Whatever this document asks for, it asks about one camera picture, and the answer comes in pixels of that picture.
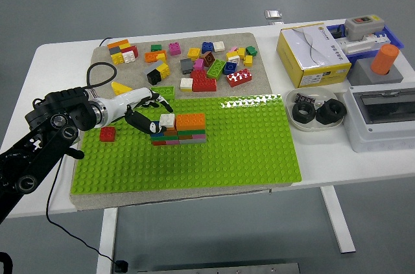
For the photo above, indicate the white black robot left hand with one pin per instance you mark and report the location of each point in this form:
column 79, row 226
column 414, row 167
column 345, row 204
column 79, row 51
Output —
column 123, row 104

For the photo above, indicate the red square brick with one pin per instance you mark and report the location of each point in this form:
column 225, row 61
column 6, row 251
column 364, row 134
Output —
column 107, row 134

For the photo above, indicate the white and orange brick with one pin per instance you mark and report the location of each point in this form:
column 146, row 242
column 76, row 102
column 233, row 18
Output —
column 167, row 119

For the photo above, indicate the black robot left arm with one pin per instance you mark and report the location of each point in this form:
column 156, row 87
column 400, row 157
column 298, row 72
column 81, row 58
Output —
column 48, row 138

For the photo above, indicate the yellow curved brick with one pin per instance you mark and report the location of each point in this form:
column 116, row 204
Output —
column 120, row 87

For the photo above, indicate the black toy brick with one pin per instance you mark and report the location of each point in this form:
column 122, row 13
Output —
column 154, row 78

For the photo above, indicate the lime three-stud brick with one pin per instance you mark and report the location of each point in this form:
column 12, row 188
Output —
column 167, row 91

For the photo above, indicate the yellow square brick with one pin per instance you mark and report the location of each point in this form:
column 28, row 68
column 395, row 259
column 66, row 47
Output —
column 118, row 58
column 194, row 53

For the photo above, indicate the grey sloped brick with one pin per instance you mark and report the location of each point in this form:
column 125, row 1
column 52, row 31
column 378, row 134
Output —
column 150, row 67

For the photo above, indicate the blue toy brick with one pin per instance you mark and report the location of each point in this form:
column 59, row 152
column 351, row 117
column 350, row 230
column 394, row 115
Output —
column 230, row 68
column 158, row 134
column 207, row 48

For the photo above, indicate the white square brick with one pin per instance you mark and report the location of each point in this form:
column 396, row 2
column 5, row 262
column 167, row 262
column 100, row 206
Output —
column 129, row 56
column 219, row 46
column 186, row 84

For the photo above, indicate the yellow toy brick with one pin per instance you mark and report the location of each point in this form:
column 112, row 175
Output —
column 163, row 70

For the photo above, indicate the red flat brick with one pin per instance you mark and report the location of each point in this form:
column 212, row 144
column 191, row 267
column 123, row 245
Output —
column 159, row 143

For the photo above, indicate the grey toy brick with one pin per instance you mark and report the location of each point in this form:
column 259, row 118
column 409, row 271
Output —
column 114, row 51

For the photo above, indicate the green flat brick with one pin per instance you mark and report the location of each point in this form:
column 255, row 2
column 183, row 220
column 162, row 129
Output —
column 192, row 132
column 165, row 138

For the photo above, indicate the orange toy brick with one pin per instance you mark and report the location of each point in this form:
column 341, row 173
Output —
column 150, row 57

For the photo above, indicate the brown toy brick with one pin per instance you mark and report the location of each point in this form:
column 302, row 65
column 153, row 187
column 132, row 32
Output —
column 170, row 132
column 209, row 58

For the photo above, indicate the red toy brick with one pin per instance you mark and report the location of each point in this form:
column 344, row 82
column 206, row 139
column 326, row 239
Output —
column 132, row 49

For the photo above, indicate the small yellow brick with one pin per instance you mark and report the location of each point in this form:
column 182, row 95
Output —
column 241, row 52
column 125, row 46
column 248, row 61
column 162, row 58

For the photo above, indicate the orange flat brick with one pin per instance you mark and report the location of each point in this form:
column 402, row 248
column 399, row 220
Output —
column 116, row 43

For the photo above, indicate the pink flat brick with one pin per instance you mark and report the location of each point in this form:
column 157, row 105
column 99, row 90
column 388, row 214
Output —
column 172, row 142
column 199, row 136

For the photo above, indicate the small dark green brick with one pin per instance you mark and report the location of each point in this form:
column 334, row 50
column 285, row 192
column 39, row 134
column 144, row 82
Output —
column 156, row 48

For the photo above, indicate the large orange brick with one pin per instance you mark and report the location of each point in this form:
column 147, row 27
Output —
column 190, row 121

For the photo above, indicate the brown flat brick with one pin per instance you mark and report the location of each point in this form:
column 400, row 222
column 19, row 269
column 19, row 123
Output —
column 185, row 137

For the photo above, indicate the dark grey brick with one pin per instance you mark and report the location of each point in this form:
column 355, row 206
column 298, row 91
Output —
column 186, row 65

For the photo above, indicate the magenta toy brick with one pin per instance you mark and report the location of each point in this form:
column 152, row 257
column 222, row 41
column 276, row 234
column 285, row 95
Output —
column 175, row 49

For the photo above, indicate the grey flat brick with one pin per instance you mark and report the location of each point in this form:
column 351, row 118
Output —
column 193, row 141

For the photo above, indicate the large red stepped brick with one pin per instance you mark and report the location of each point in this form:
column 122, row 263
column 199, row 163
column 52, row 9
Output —
column 204, row 84

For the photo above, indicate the pink toy brick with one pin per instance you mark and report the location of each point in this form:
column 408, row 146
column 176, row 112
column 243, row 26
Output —
column 198, row 65

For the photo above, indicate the lime long brick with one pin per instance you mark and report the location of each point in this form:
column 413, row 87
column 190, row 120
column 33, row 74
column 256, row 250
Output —
column 216, row 69

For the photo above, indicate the green studded baseplate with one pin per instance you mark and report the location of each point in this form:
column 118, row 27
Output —
column 227, row 157

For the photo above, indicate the red long brick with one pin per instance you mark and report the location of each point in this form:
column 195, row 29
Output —
column 240, row 81

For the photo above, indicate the white and yellow brick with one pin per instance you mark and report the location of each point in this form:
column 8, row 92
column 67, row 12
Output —
column 233, row 58

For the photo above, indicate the small pink brick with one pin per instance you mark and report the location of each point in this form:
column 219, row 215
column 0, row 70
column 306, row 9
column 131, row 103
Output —
column 233, row 49

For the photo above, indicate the grey-brown mat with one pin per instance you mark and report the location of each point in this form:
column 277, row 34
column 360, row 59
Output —
column 233, row 40

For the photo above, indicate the white table leg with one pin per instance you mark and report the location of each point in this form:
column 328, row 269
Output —
column 335, row 219
column 108, row 238

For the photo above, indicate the black plug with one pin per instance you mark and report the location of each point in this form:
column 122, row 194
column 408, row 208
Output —
column 121, row 266

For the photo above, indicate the small purple circuit module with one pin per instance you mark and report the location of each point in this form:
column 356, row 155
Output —
column 303, row 96

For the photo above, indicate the yellow white cardboard box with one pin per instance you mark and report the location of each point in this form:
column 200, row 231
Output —
column 311, row 50

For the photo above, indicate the white dish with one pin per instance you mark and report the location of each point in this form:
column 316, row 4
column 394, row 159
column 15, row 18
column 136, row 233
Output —
column 321, row 94

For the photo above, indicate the large black hex nut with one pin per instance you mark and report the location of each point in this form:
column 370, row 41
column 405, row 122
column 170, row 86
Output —
column 324, row 118

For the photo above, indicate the small black part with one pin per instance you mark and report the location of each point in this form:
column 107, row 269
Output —
column 339, row 32

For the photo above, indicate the white electrical component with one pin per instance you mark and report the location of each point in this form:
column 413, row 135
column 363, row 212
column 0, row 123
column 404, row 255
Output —
column 356, row 48

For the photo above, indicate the grey block base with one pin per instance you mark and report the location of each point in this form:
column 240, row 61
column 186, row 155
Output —
column 363, row 74

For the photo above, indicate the orange cylinder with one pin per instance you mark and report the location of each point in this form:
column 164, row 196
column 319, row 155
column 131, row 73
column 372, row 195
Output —
column 384, row 60

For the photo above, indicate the blue plastic tray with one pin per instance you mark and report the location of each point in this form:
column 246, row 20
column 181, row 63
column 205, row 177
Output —
column 396, row 42

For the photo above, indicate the silver metal bracket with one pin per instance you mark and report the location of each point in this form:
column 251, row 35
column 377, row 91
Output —
column 272, row 15

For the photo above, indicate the grey electrical enclosure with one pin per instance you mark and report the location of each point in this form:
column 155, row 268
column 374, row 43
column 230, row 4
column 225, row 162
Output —
column 369, row 138

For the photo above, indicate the grey switch box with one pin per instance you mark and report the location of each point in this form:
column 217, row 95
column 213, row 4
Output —
column 363, row 29

